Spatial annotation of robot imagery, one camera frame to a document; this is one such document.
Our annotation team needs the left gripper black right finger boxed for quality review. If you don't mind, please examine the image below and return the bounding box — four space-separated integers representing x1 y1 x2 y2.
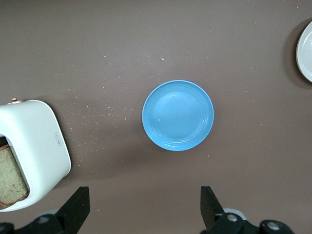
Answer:
200 186 294 234

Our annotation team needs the brown bread slice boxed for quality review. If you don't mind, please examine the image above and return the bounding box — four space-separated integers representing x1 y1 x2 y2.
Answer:
0 143 30 210

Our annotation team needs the beige plate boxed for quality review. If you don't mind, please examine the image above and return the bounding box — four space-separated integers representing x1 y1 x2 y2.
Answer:
296 20 312 83

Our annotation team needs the blue plate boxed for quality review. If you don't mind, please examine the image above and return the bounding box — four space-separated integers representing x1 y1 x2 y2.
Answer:
141 79 215 152

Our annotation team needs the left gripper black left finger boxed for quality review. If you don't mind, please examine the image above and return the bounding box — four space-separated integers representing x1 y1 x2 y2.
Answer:
0 186 91 234

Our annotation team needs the white toaster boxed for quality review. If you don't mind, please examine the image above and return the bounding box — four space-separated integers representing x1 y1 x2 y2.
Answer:
0 97 72 212

